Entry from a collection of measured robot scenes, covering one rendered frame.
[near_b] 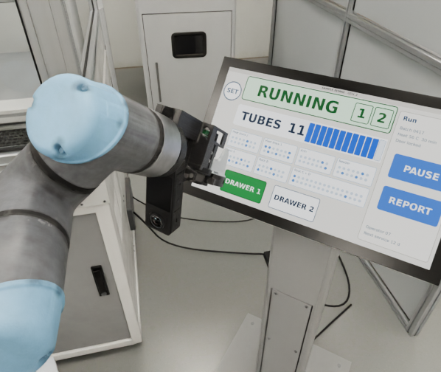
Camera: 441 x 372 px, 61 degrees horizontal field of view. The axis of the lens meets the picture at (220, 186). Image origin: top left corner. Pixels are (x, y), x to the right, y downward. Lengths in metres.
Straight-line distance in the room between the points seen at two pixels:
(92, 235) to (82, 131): 0.88
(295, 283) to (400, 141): 0.47
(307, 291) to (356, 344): 0.79
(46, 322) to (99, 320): 1.23
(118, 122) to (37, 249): 0.12
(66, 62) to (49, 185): 0.55
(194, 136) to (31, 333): 0.31
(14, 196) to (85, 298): 1.07
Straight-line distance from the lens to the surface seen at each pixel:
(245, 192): 0.77
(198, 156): 0.50
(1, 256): 0.30
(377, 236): 0.73
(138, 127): 0.36
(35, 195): 0.36
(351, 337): 1.79
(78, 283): 1.34
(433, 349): 1.89
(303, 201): 0.74
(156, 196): 0.50
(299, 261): 0.96
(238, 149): 0.78
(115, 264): 1.27
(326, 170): 0.74
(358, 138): 0.74
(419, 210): 0.73
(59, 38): 0.89
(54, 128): 0.34
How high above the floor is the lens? 1.48
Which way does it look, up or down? 38 degrees down
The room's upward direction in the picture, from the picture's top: straight up
